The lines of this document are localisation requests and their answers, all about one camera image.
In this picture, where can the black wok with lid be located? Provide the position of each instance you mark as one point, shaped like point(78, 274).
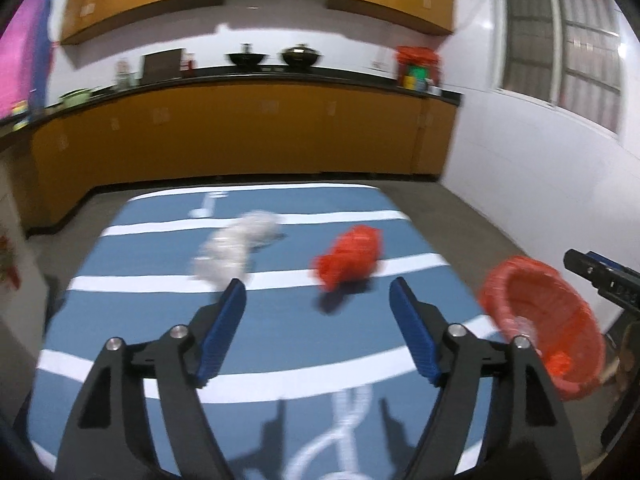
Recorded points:
point(300, 57)

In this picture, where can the pink hanging cloth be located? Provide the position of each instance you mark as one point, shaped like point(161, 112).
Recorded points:
point(17, 50)

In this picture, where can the small red plastic bag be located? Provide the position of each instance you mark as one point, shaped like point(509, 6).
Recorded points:
point(352, 256)

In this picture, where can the green box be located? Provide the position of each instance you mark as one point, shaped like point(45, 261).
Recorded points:
point(416, 77)

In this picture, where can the green pot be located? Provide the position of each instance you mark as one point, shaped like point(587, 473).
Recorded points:
point(77, 98)

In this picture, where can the colourful small packet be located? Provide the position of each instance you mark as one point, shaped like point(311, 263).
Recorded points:
point(21, 115)

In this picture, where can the blue hanging cloth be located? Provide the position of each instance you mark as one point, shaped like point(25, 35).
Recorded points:
point(44, 60)

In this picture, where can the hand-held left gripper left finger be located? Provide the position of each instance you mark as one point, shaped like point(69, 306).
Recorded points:
point(220, 332)

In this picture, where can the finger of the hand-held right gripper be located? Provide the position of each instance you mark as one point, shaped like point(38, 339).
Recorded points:
point(607, 277)

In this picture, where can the red plastic basket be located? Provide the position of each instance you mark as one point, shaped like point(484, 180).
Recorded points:
point(550, 310)

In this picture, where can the white plastic bag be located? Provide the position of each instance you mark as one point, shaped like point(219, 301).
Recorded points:
point(225, 252)

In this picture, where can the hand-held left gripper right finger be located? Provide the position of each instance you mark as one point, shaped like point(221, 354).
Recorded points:
point(415, 332)

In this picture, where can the glass jar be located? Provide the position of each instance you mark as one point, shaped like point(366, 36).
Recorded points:
point(123, 74)

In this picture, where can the red dried flowers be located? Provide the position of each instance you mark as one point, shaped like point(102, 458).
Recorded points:
point(7, 262)

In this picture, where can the red bag on counter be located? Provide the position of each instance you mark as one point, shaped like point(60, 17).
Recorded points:
point(417, 55)

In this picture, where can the wooden lower kitchen cabinets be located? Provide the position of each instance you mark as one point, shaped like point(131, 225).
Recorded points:
point(250, 130)

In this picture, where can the window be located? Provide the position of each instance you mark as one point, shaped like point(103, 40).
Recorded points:
point(560, 45)

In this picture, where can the blue white striped tablecloth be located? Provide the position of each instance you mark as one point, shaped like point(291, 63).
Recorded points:
point(300, 320)

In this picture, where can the black kitchen countertop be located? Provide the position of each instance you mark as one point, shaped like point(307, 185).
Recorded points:
point(300, 76)

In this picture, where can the red bottle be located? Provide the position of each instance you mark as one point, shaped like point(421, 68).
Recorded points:
point(188, 65)

